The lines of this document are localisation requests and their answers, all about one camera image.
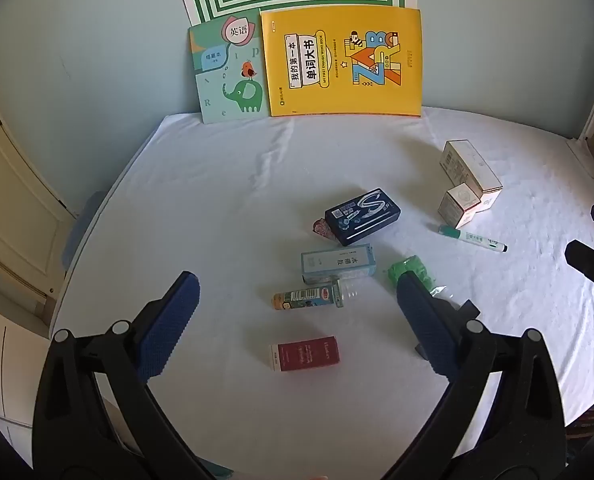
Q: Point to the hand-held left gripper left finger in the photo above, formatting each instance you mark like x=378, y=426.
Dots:
x=169, y=330

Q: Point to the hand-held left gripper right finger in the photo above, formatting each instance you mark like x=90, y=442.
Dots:
x=427, y=325

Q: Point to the green plastic bag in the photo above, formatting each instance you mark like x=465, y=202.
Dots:
x=407, y=266

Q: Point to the colourful labelled tube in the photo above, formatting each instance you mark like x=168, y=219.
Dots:
x=304, y=297

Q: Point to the red box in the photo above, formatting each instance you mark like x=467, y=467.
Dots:
x=304, y=353

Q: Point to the dark blue box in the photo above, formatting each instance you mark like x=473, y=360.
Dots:
x=364, y=215

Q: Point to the green white marker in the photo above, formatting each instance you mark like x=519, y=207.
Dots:
x=469, y=238

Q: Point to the light blue box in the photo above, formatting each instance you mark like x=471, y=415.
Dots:
x=337, y=264

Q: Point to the small white box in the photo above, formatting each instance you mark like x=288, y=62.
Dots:
x=457, y=205

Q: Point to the small pink packet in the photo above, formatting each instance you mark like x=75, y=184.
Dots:
x=321, y=227

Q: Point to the tall white box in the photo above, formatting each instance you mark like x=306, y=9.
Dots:
x=469, y=165

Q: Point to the white wardrobe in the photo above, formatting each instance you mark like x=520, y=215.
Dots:
x=7, y=360

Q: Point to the cream door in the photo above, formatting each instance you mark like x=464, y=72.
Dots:
x=12, y=200

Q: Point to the yellow picture book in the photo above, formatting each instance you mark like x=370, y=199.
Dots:
x=337, y=90

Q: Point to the teal elephant book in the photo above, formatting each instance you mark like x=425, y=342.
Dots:
x=227, y=75

